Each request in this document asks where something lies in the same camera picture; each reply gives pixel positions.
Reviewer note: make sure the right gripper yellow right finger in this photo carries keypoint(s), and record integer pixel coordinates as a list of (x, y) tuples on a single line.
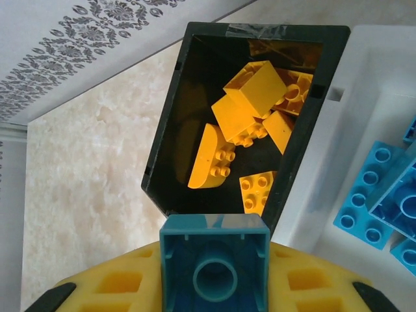
[(338, 276)]

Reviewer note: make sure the small blue lego brick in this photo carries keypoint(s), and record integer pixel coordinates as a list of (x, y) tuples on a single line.
[(214, 227)]

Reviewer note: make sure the black plastic container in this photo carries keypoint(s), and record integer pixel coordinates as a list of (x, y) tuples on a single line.
[(172, 123)]

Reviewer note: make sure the yellow lego brick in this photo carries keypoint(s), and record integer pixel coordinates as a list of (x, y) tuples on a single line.
[(263, 91), (204, 156), (256, 191), (281, 130), (234, 120), (295, 94)]

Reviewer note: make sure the white plastic container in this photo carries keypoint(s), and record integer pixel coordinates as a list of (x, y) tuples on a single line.
[(325, 162)]

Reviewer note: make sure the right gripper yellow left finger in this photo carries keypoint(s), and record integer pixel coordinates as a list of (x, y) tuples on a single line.
[(87, 279)]

